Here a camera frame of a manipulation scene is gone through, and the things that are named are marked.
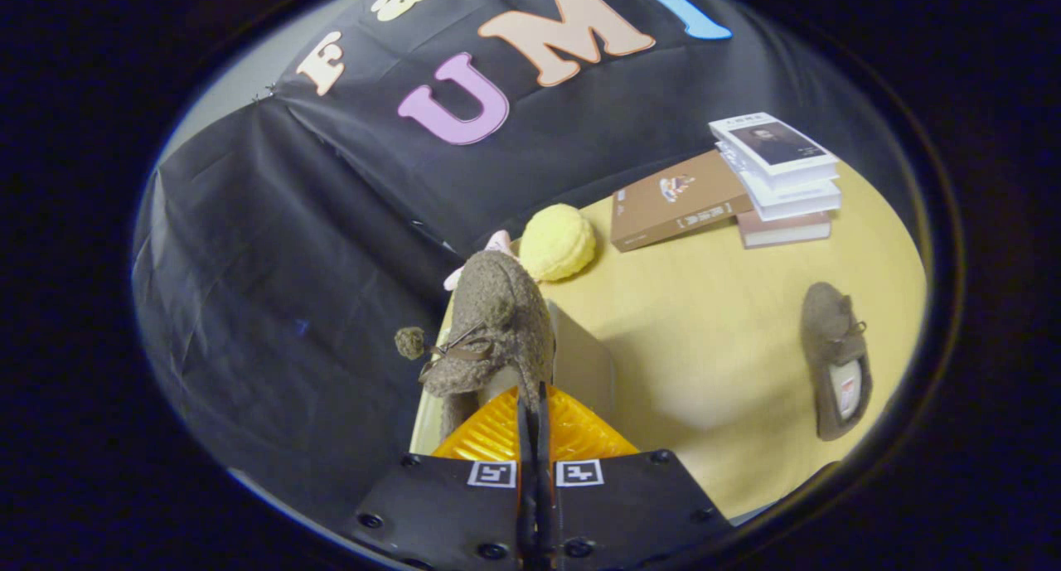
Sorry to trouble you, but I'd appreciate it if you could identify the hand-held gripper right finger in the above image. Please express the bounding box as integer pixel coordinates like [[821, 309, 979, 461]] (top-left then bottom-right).
[[537, 382, 732, 571]]

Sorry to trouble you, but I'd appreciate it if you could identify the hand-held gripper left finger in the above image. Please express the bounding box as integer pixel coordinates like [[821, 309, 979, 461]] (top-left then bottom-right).
[[352, 385, 538, 571]]

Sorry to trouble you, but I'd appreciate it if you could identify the brown cardboard storage box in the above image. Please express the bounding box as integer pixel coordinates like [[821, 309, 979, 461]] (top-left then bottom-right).
[[410, 298, 616, 457]]

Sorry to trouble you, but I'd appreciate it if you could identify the brown fuzzy shoe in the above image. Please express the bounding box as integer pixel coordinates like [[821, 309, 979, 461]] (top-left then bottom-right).
[[394, 250, 556, 439], [800, 283, 873, 442]]

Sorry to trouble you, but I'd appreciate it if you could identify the yellow plush toy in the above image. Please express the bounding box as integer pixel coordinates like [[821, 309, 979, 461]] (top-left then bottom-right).
[[518, 204, 598, 282]]

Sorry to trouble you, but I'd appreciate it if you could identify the pink and green plush toy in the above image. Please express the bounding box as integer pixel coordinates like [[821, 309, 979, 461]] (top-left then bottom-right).
[[443, 230, 519, 292]]

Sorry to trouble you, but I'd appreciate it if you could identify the brown hardcover book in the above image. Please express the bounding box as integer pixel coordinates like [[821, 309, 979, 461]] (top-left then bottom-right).
[[611, 148, 753, 253]]

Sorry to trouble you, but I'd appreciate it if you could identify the pinkish brown book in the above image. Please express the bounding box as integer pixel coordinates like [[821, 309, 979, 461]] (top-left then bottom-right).
[[737, 210, 832, 249]]

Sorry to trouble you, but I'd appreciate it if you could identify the white book with portrait cover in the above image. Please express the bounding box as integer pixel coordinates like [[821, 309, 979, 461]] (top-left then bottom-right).
[[709, 112, 839, 191]]

